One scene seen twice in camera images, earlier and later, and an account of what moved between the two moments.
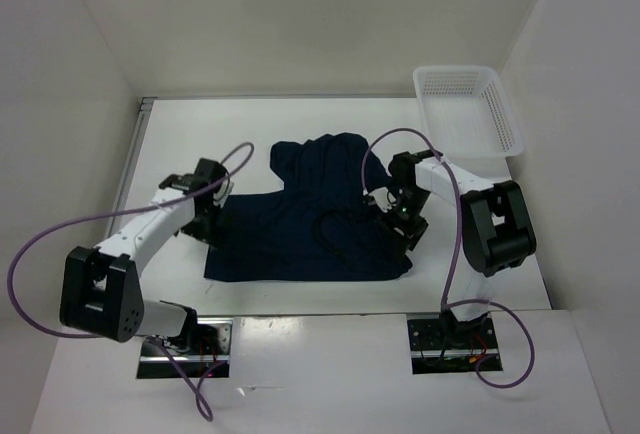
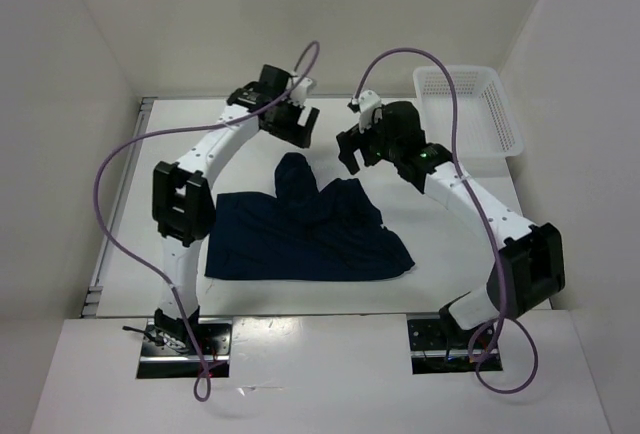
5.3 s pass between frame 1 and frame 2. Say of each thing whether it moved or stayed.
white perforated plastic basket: stayed
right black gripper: moved
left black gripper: moved
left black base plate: stayed
